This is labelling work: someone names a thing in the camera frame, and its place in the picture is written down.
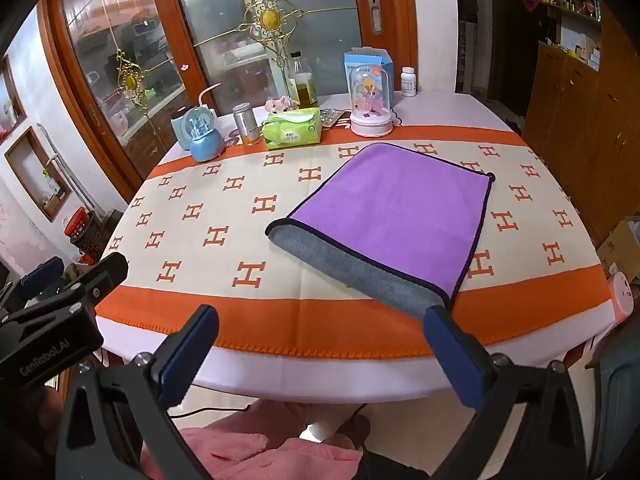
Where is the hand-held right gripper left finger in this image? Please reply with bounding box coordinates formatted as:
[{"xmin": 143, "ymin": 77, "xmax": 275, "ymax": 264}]
[{"xmin": 56, "ymin": 304, "xmax": 221, "ymax": 480}]

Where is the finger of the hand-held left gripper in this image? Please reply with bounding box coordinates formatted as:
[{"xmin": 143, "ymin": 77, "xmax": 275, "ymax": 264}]
[
  {"xmin": 0, "ymin": 257, "xmax": 67, "ymax": 312},
  {"xmin": 64, "ymin": 252, "xmax": 130, "ymax": 307}
]

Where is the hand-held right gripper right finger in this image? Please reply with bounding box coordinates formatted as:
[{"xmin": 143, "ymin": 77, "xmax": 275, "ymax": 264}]
[{"xmin": 422, "ymin": 305, "xmax": 588, "ymax": 480}]

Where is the purple and grey towel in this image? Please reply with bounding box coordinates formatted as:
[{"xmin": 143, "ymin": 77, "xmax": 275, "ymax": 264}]
[{"xmin": 265, "ymin": 143, "xmax": 496, "ymax": 321}]

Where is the red pot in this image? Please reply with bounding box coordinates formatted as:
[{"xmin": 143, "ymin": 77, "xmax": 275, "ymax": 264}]
[{"xmin": 64, "ymin": 208, "xmax": 96, "ymax": 242}]

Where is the white tablecloth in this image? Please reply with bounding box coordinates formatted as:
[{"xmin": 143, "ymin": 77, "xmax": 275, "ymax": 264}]
[{"xmin": 100, "ymin": 91, "xmax": 622, "ymax": 406}]

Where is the orange patterned table runner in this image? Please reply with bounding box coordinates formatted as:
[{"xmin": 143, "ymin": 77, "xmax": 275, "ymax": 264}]
[{"xmin": 94, "ymin": 125, "xmax": 614, "ymax": 362}]

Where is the pink fleece clothing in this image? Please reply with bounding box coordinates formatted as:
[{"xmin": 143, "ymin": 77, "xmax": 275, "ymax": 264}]
[{"xmin": 140, "ymin": 400, "xmax": 366, "ymax": 480}]

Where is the grey chair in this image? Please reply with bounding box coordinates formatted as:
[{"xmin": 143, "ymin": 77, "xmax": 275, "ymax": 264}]
[{"xmin": 594, "ymin": 330, "xmax": 640, "ymax": 480}]

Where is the blue snow globe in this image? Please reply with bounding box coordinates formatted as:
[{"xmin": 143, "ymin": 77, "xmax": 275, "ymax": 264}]
[{"xmin": 181, "ymin": 106, "xmax": 226, "ymax": 163}]

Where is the pink plastic stool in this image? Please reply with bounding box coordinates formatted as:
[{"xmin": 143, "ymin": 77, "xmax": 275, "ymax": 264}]
[{"xmin": 607, "ymin": 271, "xmax": 637, "ymax": 327}]

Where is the brown cardboard box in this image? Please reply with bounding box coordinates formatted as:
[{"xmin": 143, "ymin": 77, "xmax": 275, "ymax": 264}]
[{"xmin": 597, "ymin": 215, "xmax": 640, "ymax": 286}]

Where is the silver metal can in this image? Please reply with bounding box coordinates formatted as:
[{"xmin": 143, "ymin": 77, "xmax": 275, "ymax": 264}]
[{"xmin": 233, "ymin": 103, "xmax": 261, "ymax": 147}]

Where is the green tissue pack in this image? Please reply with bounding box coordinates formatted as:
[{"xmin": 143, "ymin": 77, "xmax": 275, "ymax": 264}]
[{"xmin": 261, "ymin": 107, "xmax": 323, "ymax": 151}]

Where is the glass sliding door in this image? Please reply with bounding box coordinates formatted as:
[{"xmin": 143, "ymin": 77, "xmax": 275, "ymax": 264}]
[{"xmin": 37, "ymin": 0, "xmax": 418, "ymax": 186}]

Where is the wooden cabinet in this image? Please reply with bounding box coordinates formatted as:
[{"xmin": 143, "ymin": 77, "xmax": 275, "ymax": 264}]
[{"xmin": 522, "ymin": 0, "xmax": 640, "ymax": 247}]

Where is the pink glass dome music box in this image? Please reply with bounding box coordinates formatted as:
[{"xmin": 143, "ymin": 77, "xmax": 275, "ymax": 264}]
[{"xmin": 348, "ymin": 64, "xmax": 394, "ymax": 138}]

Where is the glass oil bottle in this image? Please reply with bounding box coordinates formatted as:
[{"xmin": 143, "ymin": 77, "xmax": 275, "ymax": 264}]
[{"xmin": 288, "ymin": 51, "xmax": 319, "ymax": 110}]

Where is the blue cardboard box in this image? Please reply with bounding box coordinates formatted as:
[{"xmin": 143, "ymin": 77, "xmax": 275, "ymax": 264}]
[{"xmin": 343, "ymin": 48, "xmax": 393, "ymax": 96}]

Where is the black cable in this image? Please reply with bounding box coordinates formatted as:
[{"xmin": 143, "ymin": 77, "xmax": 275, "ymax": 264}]
[{"xmin": 167, "ymin": 404, "xmax": 251, "ymax": 419}]

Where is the white charger cable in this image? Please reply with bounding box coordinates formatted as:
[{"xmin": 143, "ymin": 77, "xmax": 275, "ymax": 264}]
[{"xmin": 197, "ymin": 82, "xmax": 222, "ymax": 117}]

